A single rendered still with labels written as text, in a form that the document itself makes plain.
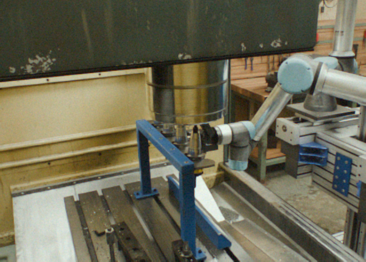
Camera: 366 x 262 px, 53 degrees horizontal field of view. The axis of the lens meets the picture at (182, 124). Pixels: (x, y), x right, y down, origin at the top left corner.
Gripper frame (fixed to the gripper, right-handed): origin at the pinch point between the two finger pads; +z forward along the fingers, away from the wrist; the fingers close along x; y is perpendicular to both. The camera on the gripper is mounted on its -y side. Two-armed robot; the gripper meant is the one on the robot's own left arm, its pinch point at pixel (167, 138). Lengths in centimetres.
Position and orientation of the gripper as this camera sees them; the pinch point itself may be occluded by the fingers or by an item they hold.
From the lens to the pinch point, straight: 130.4
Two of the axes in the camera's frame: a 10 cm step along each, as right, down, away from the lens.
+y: 0.3, 9.6, 2.9
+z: -9.2, 1.4, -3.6
